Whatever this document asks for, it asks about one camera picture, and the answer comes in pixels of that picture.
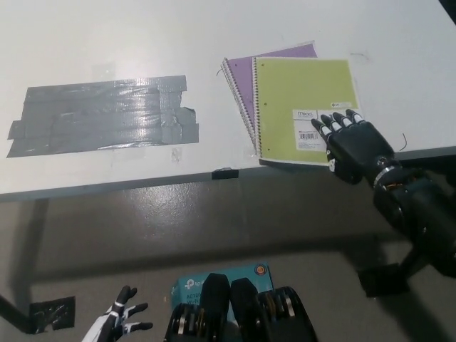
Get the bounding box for purple spiral notebook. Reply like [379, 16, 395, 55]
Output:
[220, 41, 318, 156]

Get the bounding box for grey table leg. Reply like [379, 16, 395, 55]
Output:
[14, 199, 49, 307]

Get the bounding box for black robot torso blocks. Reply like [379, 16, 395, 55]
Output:
[163, 272, 316, 342]

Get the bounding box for grey duct tape patch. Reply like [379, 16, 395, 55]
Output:
[6, 74, 200, 160]

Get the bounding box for black floor tape square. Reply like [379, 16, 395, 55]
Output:
[28, 295, 76, 332]
[358, 262, 410, 299]

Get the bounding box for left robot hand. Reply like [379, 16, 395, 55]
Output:
[81, 284, 154, 342]

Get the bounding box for teal TP-Link box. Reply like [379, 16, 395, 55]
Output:
[170, 262, 275, 321]

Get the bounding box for green Mead spiral notebook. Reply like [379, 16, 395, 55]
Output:
[251, 56, 365, 168]

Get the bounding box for black slanted bar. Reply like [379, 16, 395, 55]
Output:
[0, 294, 29, 323]

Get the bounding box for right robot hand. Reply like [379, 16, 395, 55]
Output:
[311, 109, 398, 186]

